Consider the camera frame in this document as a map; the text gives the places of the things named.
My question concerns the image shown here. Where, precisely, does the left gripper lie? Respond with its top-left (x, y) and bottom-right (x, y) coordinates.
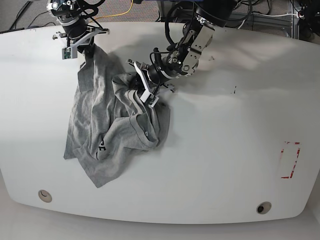
top-left (127, 59), bottom-right (175, 99)

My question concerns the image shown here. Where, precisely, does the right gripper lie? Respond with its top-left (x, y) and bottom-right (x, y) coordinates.
top-left (52, 20), bottom-right (110, 57)

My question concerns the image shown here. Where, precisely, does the grey t-shirt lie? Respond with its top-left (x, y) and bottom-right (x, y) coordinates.
top-left (63, 46), bottom-right (171, 188)

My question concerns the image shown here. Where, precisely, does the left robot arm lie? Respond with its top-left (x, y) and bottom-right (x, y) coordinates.
top-left (128, 0), bottom-right (237, 107)

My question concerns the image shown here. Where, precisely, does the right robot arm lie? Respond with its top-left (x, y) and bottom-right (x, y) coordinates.
top-left (46, 0), bottom-right (110, 60)

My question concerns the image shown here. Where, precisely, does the red tape rectangle marking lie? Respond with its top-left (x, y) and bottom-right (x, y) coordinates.
top-left (277, 141), bottom-right (301, 179)

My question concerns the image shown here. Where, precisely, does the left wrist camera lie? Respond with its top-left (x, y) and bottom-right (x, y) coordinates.
top-left (140, 90), bottom-right (159, 108)

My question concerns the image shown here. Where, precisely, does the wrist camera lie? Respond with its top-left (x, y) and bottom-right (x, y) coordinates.
top-left (140, 90), bottom-right (159, 108)
top-left (62, 47), bottom-right (78, 60)

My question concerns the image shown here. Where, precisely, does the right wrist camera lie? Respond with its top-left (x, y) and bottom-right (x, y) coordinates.
top-left (62, 47), bottom-right (78, 60)

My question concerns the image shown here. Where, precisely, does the yellow cable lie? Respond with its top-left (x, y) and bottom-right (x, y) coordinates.
top-left (99, 0), bottom-right (133, 20)

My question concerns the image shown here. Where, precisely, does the left table cable grommet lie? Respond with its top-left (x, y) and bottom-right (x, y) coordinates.
top-left (38, 189), bottom-right (52, 203)

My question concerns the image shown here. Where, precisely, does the table cable grommet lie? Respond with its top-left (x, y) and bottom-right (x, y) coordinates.
top-left (38, 189), bottom-right (52, 203)
top-left (256, 201), bottom-right (272, 215)

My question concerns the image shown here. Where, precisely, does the right table cable grommet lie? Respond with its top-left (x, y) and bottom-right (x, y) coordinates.
top-left (256, 201), bottom-right (272, 215)

